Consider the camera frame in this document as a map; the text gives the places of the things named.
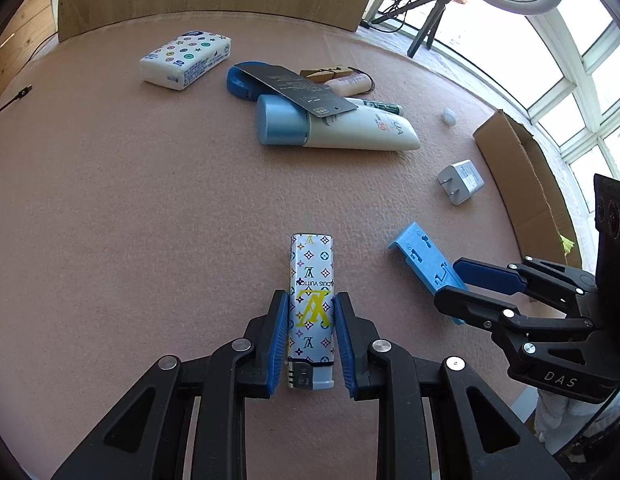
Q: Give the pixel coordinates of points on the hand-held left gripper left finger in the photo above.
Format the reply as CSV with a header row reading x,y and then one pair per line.
x,y
277,340

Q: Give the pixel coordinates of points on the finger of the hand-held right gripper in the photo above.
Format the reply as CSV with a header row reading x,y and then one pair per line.
x,y
485,272
465,302

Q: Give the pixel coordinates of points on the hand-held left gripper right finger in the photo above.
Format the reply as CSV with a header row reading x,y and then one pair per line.
x,y
346,345

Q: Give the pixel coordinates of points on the blue plastic bracket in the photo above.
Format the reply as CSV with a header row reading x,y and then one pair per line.
x,y
420,255

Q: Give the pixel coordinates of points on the white patterned lighter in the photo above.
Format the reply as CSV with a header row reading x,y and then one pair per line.
x,y
310,280

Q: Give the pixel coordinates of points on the white charger plug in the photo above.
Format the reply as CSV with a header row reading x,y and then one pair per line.
x,y
467,180

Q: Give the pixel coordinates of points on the cardboard box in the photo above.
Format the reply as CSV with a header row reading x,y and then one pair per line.
x,y
520,175

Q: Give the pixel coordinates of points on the white sunscreen bottle blue cap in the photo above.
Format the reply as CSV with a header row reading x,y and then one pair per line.
x,y
360,130

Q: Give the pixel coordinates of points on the green lip balm tube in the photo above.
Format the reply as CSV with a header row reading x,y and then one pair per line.
x,y
390,107

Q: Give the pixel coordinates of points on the black paper tag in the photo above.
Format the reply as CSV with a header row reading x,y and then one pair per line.
x,y
290,87

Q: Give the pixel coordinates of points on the blue oval case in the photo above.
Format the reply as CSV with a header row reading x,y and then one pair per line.
x,y
237,82

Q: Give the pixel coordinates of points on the white patterned tissue pack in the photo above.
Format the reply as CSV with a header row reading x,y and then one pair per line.
x,y
184,57

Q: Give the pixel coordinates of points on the yellow-green shuttlecock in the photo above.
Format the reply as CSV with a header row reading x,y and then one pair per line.
x,y
567,245

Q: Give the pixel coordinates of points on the small white cap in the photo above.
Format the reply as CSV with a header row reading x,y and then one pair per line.
x,y
449,117

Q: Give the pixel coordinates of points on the small beige tube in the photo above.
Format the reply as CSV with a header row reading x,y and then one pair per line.
x,y
347,85

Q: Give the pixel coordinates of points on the black tripod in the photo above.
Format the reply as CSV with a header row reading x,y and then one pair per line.
x,y
426,30

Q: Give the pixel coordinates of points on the wooden clothespin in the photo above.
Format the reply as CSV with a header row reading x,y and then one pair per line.
x,y
335,69

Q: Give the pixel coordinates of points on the white window frame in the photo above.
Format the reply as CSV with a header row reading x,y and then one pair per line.
x,y
555,45

